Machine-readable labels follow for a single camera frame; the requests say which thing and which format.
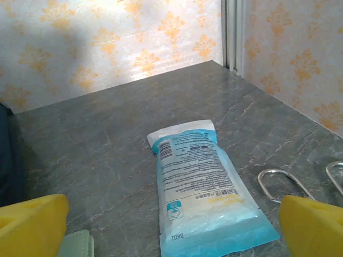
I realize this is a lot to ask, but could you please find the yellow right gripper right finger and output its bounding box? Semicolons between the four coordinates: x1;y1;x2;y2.
278;195;343;257

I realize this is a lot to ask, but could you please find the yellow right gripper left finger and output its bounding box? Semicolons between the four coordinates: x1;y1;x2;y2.
0;193;70;257

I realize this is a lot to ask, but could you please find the sage green wallet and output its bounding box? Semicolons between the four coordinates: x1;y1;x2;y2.
57;229;95;257

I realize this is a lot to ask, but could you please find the navy blue backpack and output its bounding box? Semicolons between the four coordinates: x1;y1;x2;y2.
0;103;26;208

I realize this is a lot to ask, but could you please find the blue wet wipes pack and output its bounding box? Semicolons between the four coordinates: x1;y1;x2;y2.
146;119;281;257

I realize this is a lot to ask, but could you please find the silver metal eyelash curler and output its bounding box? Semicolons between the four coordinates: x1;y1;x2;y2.
256;160;343;206

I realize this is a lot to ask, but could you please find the aluminium frame post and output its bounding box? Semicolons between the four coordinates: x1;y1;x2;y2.
220;0;247;76

